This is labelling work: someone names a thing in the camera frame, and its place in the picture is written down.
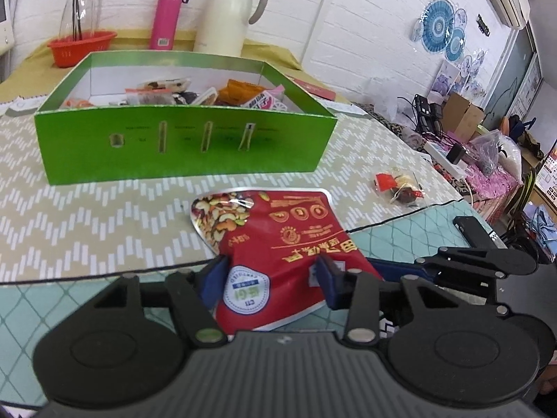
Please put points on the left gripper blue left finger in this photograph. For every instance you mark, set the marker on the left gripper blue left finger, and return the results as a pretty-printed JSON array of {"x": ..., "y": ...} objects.
[{"x": 193, "y": 298}]

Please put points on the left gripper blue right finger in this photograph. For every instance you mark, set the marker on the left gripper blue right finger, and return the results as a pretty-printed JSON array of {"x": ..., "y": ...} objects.
[{"x": 354, "y": 290}]

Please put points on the red mixed nuts bag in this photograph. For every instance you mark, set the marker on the red mixed nuts bag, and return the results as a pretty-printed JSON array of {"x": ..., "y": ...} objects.
[{"x": 272, "y": 239}]

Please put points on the cracker snack packet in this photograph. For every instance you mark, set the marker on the cracker snack packet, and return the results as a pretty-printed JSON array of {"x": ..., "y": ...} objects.
[{"x": 208, "y": 98}]

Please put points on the orange clear snack packet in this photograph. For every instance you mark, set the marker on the orange clear snack packet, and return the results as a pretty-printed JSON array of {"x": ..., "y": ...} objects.
[{"x": 237, "y": 93}]

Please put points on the dark red meat snack packet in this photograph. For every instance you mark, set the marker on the dark red meat snack packet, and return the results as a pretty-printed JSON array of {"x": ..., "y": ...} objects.
[{"x": 166, "y": 92}]

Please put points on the clear wrapped pastry snack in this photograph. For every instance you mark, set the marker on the clear wrapped pastry snack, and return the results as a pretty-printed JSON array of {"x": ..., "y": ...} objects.
[{"x": 399, "y": 187}]

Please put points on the brown cardboard box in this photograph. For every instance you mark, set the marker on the brown cardboard box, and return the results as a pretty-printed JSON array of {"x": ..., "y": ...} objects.
[{"x": 461, "y": 117}]

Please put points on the beige zigzag table mat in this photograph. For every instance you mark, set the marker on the beige zigzag table mat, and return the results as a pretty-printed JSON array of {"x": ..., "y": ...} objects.
[{"x": 102, "y": 228}]

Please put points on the green cardboard box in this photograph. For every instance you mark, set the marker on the green cardboard box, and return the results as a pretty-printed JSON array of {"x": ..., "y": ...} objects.
[{"x": 88, "y": 132}]

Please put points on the red envelope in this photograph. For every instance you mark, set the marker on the red envelope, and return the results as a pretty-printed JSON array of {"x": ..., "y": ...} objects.
[{"x": 315, "y": 90}]

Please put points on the cream thermal jug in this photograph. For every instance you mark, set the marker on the cream thermal jug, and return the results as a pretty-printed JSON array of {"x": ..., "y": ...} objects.
[{"x": 224, "y": 24}]

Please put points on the red plastic basket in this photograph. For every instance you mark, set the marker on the red plastic basket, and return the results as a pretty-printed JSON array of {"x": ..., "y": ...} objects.
[{"x": 68, "y": 53}]

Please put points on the pink thermos bottle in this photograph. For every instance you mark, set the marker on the pink thermos bottle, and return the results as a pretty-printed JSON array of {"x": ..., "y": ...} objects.
[{"x": 165, "y": 23}]

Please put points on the black chopsticks pair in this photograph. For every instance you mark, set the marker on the black chopsticks pair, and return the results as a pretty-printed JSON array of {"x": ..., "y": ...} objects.
[{"x": 76, "y": 21}]

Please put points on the clear glass carafe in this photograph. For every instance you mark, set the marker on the clear glass carafe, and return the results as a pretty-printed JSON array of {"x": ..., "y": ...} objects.
[{"x": 88, "y": 14}]

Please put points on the white water dispenser with screen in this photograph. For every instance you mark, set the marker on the white water dispenser with screen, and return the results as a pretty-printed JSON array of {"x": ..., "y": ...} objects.
[{"x": 6, "y": 35}]

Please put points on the blue round wall decorations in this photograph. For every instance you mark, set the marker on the blue round wall decorations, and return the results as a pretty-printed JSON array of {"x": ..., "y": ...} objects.
[{"x": 441, "y": 29}]

